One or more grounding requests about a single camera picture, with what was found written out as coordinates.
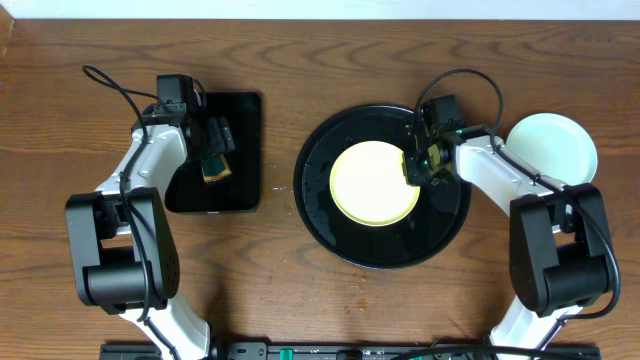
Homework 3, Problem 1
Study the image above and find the green yellow sponge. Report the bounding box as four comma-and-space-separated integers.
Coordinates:
201, 154, 232, 183

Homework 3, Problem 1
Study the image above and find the yellow plate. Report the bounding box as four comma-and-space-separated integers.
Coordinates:
329, 141, 420, 227

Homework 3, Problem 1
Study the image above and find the light blue plate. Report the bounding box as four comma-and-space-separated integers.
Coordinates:
507, 113, 598, 185

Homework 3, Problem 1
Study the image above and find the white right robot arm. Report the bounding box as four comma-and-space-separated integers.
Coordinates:
405, 123, 621, 359

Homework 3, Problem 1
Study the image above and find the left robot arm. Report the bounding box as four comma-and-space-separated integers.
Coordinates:
65, 115, 235, 359

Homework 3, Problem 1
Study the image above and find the round black tray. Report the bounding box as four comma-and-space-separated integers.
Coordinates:
293, 104, 472, 269

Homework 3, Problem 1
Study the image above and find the rectangular black tray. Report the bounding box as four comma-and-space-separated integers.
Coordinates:
165, 92, 262, 214

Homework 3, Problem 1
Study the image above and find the right black camera cable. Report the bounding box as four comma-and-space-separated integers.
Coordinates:
389, 68, 623, 360

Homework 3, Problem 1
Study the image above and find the black camera cable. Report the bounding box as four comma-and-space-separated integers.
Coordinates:
389, 68, 623, 360
81, 64, 181, 360

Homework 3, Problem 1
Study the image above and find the left black camera cable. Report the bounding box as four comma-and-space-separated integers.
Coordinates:
81, 64, 181, 360

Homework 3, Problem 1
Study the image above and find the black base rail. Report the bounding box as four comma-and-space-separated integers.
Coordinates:
98, 341, 601, 360

